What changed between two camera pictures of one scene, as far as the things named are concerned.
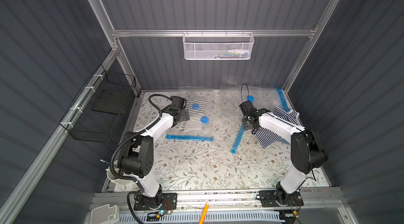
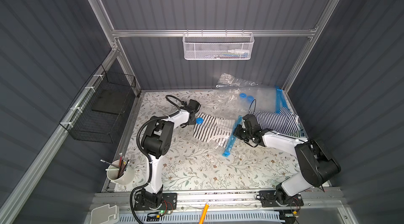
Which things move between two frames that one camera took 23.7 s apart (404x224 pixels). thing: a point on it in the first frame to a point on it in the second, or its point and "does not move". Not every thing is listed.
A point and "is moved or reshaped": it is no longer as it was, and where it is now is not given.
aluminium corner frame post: [330, 8] does not move
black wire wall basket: [96, 114] does not move
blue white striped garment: [266, 139] is moved or reshaped
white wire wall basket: [218, 46] does not move
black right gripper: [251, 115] to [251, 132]
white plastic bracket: [104, 214] does not move
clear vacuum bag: [265, 97] does not move
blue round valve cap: [250, 98] does not move
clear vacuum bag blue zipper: [227, 128] to [238, 97]
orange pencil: [204, 214] does not move
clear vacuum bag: [200, 126] is moved or reshaped
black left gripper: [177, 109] to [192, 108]
